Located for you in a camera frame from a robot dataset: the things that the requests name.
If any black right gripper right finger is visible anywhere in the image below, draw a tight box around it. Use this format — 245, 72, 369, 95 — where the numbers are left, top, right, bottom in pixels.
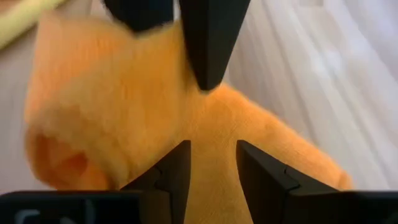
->
236, 139, 340, 224

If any orange microfiber towel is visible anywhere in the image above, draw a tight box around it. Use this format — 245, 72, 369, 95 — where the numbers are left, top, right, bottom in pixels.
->
24, 12, 354, 224

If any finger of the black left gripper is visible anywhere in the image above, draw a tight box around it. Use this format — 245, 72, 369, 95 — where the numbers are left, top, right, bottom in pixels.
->
178, 0, 251, 91
103, 0, 175, 33

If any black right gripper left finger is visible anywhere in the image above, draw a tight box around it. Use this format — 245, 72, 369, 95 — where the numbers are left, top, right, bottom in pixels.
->
120, 139, 192, 224

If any yellow microfiber towel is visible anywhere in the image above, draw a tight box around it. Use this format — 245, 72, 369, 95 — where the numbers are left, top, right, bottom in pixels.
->
0, 0, 67, 50

